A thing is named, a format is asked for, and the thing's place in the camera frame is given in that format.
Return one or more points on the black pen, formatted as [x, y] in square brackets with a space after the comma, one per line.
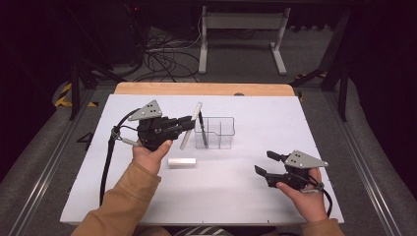
[203, 131]

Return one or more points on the white eraser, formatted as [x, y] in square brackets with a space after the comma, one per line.
[182, 162]

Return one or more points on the metal floor rail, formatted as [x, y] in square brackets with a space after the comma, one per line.
[360, 157]
[49, 164]

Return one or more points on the white metal desk frame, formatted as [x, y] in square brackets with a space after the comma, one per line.
[242, 21]

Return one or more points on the black metal stand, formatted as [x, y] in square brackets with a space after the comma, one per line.
[76, 88]
[342, 88]

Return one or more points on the person's left hand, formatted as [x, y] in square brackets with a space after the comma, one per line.
[149, 160]

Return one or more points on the white board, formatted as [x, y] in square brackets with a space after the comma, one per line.
[223, 196]

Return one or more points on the clear plastic organizer box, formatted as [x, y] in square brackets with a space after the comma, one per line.
[219, 132]

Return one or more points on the person's right hand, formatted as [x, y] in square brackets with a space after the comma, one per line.
[309, 203]

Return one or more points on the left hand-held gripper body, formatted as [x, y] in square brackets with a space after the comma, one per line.
[154, 131]

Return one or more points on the wooden table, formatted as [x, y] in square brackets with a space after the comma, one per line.
[203, 89]

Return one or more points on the white pen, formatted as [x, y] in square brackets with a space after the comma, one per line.
[185, 141]

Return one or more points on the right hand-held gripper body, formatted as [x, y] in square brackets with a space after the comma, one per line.
[303, 160]

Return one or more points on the yellow black hazard tape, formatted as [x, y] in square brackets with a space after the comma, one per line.
[62, 98]

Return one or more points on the person's striped clothing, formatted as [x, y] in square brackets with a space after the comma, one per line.
[201, 231]

